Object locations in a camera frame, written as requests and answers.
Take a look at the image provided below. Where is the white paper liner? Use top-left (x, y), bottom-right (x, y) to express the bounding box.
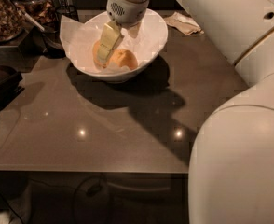
top-left (59, 11), bottom-right (150, 75)

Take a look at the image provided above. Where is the small glass snack jar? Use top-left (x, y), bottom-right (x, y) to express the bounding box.
top-left (13, 0), bottom-right (58, 28)

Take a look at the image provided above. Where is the cable under table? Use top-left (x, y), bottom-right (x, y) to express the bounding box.
top-left (71, 173), bottom-right (116, 224)

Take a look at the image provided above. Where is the large glass snack jar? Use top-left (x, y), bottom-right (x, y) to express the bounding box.
top-left (0, 0), bottom-right (24, 43)

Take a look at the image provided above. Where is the dark tray device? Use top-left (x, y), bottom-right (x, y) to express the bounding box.
top-left (0, 65), bottom-right (22, 110)

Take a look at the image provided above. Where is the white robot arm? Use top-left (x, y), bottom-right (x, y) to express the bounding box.
top-left (176, 0), bottom-right (274, 224)

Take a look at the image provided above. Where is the white ceramic bowl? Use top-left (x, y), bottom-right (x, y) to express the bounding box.
top-left (66, 7), bottom-right (169, 84)

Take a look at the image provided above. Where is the crumpled paper napkin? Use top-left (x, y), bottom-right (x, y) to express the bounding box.
top-left (164, 12), bottom-right (204, 35)

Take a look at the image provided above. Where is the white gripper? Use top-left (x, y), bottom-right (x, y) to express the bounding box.
top-left (96, 0), bottom-right (149, 64)

